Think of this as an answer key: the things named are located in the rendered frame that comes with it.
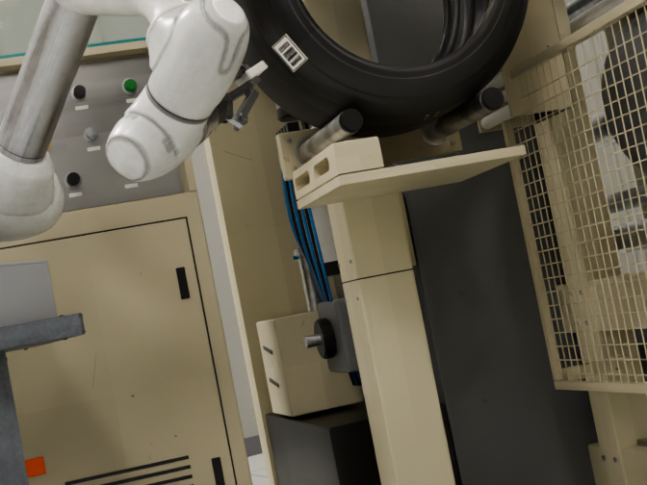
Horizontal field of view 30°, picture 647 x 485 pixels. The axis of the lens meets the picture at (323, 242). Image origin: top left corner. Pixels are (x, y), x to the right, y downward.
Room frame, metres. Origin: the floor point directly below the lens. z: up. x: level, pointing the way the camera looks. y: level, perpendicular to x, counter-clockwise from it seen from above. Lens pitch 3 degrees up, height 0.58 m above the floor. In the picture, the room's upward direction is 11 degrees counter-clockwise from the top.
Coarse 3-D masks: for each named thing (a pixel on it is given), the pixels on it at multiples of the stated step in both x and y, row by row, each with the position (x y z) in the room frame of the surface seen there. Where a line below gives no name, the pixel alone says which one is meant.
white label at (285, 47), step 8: (280, 40) 2.16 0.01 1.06; (288, 40) 2.15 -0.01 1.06; (280, 48) 2.16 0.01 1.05; (288, 48) 2.16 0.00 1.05; (296, 48) 2.15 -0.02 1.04; (280, 56) 2.17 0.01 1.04; (288, 56) 2.17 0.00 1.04; (296, 56) 2.16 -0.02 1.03; (304, 56) 2.15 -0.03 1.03; (288, 64) 2.17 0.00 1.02; (296, 64) 2.17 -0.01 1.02
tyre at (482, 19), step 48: (240, 0) 2.19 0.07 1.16; (288, 0) 2.14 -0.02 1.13; (480, 0) 2.50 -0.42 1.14; (528, 0) 2.30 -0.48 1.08; (336, 48) 2.16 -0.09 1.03; (480, 48) 2.23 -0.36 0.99; (288, 96) 2.29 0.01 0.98; (336, 96) 2.19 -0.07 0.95; (384, 96) 2.19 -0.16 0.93; (432, 96) 2.22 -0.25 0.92
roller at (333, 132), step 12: (336, 120) 2.19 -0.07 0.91; (348, 120) 2.17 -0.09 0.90; (360, 120) 2.18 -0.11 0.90; (324, 132) 2.28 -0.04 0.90; (336, 132) 2.21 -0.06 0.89; (348, 132) 2.18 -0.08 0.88; (312, 144) 2.39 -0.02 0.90; (324, 144) 2.32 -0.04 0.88; (300, 156) 2.50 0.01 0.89; (312, 156) 2.44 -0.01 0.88
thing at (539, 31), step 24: (552, 0) 2.61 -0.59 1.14; (528, 24) 2.60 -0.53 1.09; (552, 24) 2.61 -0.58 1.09; (528, 48) 2.59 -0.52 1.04; (504, 72) 2.58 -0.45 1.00; (528, 72) 2.59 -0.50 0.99; (552, 72) 2.60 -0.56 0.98; (504, 96) 2.63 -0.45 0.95; (528, 96) 2.59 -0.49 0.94; (552, 96) 2.60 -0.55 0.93; (480, 120) 2.76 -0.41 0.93; (504, 120) 2.66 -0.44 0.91
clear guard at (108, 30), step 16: (0, 0) 2.74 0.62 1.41; (16, 0) 2.75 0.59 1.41; (32, 0) 2.76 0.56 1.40; (0, 16) 2.74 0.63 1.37; (16, 16) 2.75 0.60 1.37; (32, 16) 2.75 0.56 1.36; (112, 16) 2.80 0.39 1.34; (128, 16) 2.81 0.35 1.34; (0, 32) 2.73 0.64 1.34; (16, 32) 2.74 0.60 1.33; (32, 32) 2.75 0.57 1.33; (96, 32) 2.79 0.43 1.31; (112, 32) 2.80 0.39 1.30; (128, 32) 2.81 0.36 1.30; (144, 32) 2.82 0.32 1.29; (0, 48) 2.73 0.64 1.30; (16, 48) 2.74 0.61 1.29
